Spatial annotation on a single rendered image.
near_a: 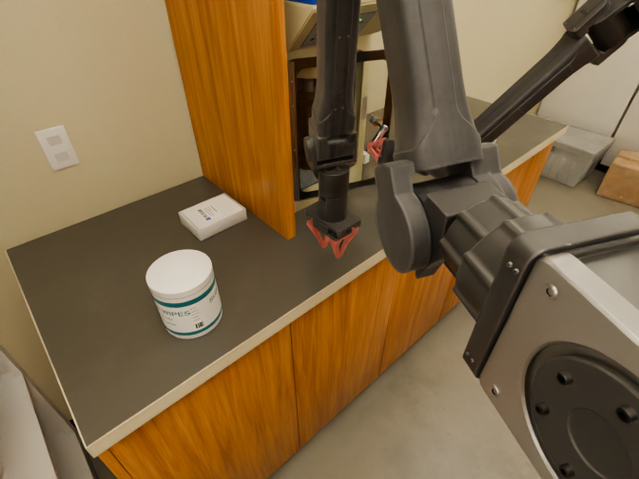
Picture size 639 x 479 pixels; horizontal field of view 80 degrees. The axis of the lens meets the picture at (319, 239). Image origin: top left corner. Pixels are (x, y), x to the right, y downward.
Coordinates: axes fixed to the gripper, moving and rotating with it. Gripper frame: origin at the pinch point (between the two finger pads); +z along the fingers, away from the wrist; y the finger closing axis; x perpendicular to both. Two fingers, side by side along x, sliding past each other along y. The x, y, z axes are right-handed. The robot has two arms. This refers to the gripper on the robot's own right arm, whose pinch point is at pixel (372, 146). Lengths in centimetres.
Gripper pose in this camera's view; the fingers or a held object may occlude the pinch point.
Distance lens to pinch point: 112.1
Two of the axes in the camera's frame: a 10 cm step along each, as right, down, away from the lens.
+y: -7.6, 0.5, -6.4
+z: -6.1, -3.9, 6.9
